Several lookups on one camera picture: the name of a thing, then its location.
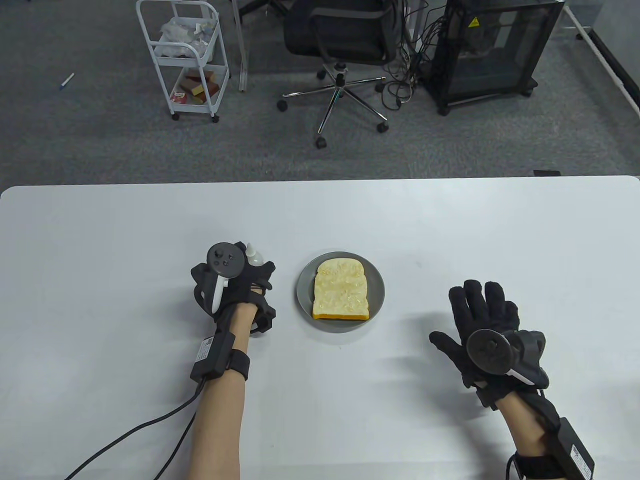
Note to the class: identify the white plastic bags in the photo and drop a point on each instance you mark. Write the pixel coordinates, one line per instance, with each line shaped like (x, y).
(175, 35)

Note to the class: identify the black wheeled equipment cabinet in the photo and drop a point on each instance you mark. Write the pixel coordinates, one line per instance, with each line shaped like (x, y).
(490, 50)

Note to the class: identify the black swivel office chair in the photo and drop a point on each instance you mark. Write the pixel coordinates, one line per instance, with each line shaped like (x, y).
(340, 35)

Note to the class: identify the translucent white honey bottle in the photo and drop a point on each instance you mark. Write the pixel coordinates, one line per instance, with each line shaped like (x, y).
(255, 256)

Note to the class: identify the white metal desk leg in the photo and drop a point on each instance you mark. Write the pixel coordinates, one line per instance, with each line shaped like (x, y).
(243, 60)

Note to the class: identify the black handheld controller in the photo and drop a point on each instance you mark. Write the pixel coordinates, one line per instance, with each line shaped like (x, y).
(492, 350)
(225, 260)

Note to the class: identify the white blue marker pen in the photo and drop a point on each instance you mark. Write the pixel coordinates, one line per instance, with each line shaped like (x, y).
(67, 81)

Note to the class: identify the person's right hand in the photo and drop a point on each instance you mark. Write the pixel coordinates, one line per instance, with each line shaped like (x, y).
(480, 315)

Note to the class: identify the black flat floor object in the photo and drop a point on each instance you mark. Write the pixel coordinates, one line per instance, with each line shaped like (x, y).
(547, 173)

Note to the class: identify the person's right forearm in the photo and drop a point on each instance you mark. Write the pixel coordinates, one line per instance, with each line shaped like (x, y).
(530, 435)

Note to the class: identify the person's left forearm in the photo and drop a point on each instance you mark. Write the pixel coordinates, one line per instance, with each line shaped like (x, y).
(220, 425)

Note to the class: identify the white rolling cart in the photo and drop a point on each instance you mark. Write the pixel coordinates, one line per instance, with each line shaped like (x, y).
(182, 60)

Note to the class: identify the red yellow snack packets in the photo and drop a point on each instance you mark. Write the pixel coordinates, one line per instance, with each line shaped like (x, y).
(197, 87)

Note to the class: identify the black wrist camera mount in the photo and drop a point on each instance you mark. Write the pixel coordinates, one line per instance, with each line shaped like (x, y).
(265, 320)
(487, 397)

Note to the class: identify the yellow toast slice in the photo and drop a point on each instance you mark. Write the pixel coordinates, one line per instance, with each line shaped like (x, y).
(342, 290)

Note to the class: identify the black battery pack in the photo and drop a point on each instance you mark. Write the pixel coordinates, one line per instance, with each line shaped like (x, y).
(212, 357)
(577, 450)

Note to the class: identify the person's left hand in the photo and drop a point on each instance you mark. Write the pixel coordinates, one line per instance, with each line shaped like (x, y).
(250, 285)

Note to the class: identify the grey round plate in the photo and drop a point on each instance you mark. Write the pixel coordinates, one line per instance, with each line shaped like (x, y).
(305, 295)

